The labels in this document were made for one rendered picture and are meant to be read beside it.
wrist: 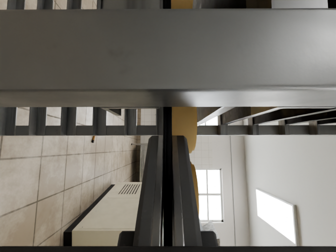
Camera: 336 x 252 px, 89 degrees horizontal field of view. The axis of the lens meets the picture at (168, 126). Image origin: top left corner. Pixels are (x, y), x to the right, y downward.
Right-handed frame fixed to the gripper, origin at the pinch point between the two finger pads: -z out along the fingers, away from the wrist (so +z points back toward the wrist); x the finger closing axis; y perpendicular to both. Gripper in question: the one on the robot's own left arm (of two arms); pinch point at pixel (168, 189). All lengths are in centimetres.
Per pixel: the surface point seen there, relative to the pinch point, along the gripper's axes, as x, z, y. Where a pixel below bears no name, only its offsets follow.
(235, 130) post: 19.9, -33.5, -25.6
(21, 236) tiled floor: -89, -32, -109
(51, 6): -37, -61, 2
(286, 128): 35, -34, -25
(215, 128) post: 14.0, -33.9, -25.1
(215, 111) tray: 5.9, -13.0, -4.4
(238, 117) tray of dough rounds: 15.0, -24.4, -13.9
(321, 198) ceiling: 212, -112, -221
